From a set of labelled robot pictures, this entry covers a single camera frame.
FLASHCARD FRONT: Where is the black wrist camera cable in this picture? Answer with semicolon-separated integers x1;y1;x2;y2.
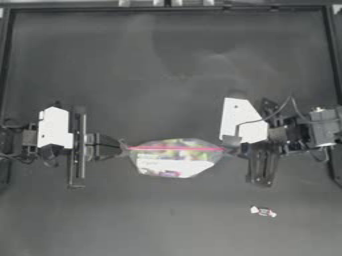
234;95;312;138

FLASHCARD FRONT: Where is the white candy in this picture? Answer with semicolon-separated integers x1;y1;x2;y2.
248;205;278;219

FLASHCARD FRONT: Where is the clear bag with pink zip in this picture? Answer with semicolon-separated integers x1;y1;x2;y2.
125;137;231;179

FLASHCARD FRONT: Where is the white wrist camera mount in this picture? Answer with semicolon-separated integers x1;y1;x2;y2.
36;106;75;150
218;97;270;145

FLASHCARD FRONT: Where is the black table frame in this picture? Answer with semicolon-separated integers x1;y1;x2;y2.
0;0;342;193

